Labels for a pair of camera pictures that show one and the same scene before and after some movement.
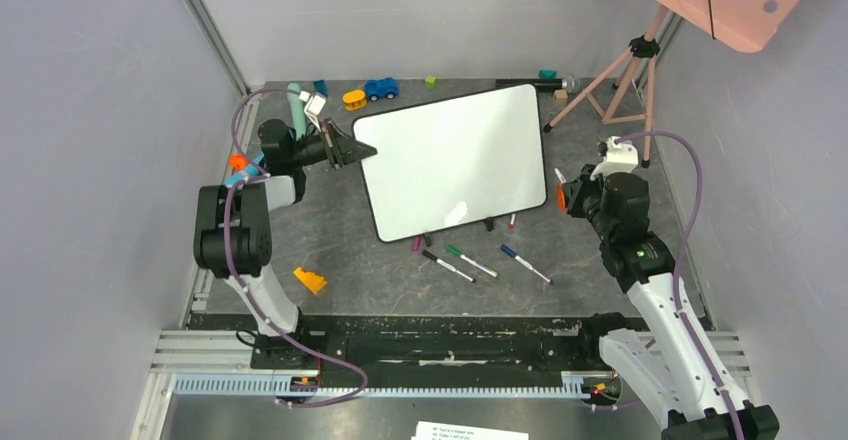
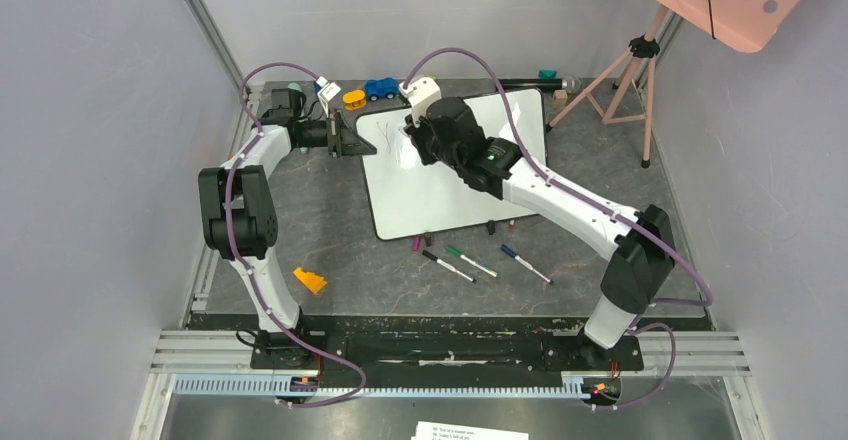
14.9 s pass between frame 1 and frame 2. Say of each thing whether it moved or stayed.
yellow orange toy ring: stayed
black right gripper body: moved
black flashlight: stayed
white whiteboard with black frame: stayed
